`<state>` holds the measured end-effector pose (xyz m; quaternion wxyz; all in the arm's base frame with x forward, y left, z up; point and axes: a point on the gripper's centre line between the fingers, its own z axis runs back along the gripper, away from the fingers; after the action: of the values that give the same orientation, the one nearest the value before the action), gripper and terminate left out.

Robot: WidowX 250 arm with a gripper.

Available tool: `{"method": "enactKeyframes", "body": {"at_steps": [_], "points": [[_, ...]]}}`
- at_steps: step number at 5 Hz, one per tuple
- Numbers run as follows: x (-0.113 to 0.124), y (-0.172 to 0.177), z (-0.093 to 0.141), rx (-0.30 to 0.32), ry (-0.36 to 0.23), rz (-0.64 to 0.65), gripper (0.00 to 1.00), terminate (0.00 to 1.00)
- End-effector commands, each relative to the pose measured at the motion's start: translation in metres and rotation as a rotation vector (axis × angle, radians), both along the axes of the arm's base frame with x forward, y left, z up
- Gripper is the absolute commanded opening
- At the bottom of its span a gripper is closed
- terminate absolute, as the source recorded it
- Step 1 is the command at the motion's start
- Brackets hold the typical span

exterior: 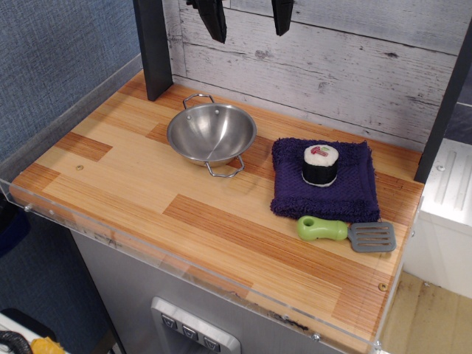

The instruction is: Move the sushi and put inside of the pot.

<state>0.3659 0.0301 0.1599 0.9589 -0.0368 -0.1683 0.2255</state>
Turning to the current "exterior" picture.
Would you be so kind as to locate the dark grey left post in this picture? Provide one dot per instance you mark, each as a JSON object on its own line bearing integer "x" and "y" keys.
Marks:
{"x": 152, "y": 34}

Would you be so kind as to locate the white side counter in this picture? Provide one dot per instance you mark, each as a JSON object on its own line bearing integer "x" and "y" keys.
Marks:
{"x": 439, "y": 250}

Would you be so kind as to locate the clear acrylic guard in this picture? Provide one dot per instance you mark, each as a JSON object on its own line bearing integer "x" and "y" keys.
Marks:
{"x": 113, "y": 177}

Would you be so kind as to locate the grey dispenser button panel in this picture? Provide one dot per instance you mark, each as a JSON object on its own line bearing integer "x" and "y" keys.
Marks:
{"x": 190, "y": 334}

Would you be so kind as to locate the toy sushi roll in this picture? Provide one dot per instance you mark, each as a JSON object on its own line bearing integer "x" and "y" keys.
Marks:
{"x": 320, "y": 165}

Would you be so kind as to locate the dark grey post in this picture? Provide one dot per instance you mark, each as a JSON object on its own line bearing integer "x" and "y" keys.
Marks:
{"x": 444, "y": 114}
{"x": 152, "y": 34}

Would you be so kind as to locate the stainless steel bowl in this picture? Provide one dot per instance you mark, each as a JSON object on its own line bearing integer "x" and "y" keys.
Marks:
{"x": 211, "y": 134}

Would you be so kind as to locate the green handled grey spatula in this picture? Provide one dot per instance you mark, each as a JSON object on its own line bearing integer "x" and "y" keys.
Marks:
{"x": 369, "y": 237}

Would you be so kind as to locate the yellow object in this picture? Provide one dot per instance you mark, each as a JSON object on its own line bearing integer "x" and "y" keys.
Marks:
{"x": 46, "y": 346}

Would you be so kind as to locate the purple towel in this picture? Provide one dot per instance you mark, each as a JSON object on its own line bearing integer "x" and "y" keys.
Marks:
{"x": 352, "y": 197}

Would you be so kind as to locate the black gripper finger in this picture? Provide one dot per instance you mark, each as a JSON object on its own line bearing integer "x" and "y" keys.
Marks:
{"x": 282, "y": 11}
{"x": 212, "y": 15}

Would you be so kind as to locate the silver toy cabinet front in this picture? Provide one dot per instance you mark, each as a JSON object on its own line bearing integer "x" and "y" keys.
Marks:
{"x": 128, "y": 279}

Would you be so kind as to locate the dark grey right post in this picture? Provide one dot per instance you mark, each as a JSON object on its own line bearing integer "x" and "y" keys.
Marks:
{"x": 444, "y": 114}

